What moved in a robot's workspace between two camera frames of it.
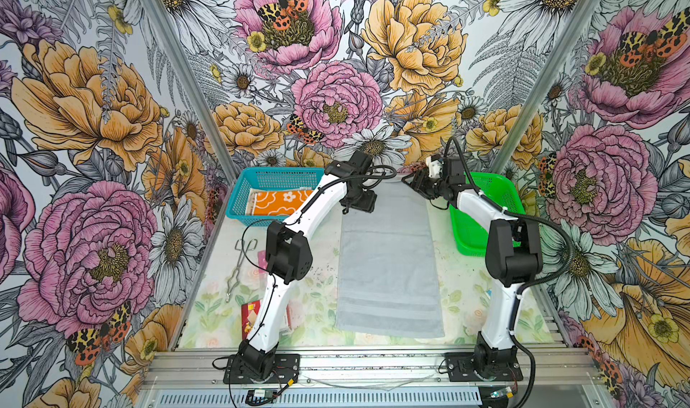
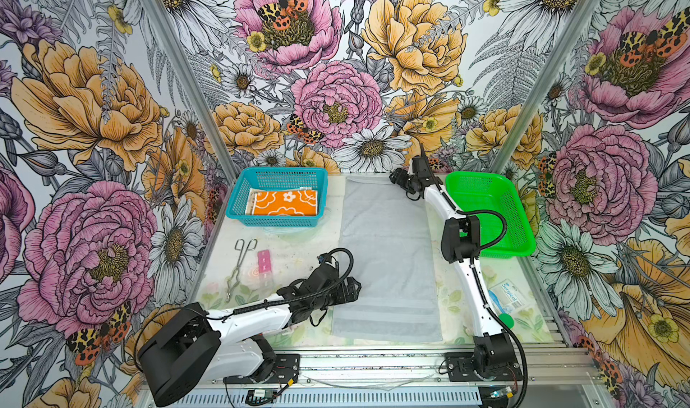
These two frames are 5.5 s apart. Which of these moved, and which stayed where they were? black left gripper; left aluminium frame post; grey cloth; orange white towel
Moved: black left gripper
Stayed: orange white towel; left aluminium frame post; grey cloth
